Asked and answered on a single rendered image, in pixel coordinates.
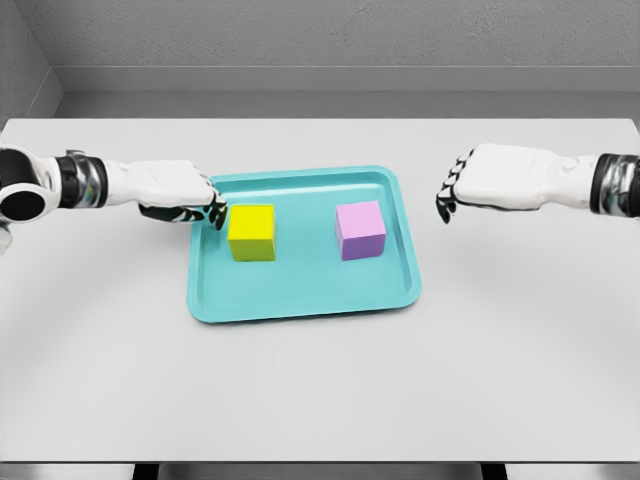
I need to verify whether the yellow cube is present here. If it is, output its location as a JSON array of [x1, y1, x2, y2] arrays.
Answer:
[[227, 203, 277, 263]]

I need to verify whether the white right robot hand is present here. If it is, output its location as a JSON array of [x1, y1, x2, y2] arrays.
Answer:
[[435, 143, 569, 225]]

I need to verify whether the teal rectangular tray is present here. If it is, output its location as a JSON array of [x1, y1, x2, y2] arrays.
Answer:
[[186, 165, 423, 327]]

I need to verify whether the pink cube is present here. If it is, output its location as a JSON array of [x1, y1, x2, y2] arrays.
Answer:
[[335, 199, 387, 262]]

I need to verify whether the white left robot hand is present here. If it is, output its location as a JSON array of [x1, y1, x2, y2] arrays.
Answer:
[[128, 159, 227, 232]]

